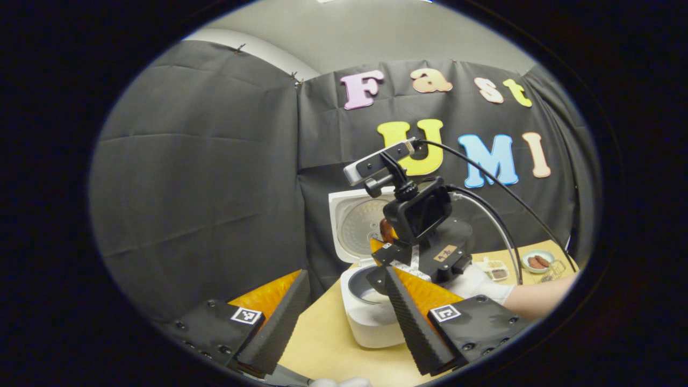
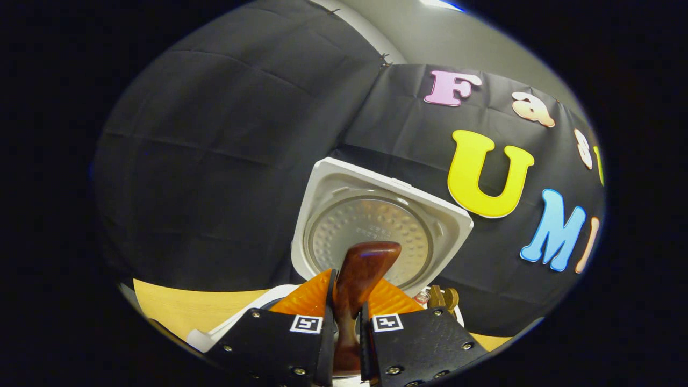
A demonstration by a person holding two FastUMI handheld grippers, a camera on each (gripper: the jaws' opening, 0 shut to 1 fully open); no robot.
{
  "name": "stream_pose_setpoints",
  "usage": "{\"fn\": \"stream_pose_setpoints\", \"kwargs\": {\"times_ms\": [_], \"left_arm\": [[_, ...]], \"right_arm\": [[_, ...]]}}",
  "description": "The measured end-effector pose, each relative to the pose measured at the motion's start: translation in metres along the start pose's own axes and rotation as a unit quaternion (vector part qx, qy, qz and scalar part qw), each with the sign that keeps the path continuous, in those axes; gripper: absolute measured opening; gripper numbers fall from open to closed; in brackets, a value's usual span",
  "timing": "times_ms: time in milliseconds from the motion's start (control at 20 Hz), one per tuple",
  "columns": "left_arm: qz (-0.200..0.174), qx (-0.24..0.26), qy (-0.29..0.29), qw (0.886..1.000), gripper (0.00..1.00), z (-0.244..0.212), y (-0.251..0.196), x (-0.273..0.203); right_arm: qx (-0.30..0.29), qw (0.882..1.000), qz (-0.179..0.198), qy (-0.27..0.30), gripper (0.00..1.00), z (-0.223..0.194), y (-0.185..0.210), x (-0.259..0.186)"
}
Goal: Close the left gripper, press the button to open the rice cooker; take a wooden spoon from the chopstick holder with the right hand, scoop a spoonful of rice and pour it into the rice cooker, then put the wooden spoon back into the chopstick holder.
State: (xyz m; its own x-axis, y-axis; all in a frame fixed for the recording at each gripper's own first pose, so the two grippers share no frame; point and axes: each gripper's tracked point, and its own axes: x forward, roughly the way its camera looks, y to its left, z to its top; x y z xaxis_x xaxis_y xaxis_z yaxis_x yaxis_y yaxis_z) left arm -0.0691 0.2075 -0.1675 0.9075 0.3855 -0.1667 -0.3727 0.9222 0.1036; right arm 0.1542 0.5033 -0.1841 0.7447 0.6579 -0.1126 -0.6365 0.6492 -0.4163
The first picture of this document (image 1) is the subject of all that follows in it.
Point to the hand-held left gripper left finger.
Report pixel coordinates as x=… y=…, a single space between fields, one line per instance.
x=277 y=328

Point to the dark wooden spoon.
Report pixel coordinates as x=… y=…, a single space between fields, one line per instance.
x=386 y=230

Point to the white divided dish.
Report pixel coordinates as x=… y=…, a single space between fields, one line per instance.
x=492 y=266

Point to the white rice cooker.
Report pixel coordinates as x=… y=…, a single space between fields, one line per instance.
x=371 y=328

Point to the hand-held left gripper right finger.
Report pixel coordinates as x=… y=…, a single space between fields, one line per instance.
x=416 y=328

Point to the pale green plate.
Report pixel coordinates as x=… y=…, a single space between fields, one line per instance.
x=529 y=253

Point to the black backdrop cloth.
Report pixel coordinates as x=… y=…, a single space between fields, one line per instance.
x=204 y=177

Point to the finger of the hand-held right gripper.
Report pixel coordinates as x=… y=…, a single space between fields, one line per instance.
x=377 y=279
x=395 y=255

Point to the brown sausage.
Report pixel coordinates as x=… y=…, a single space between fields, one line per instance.
x=535 y=263
x=543 y=260

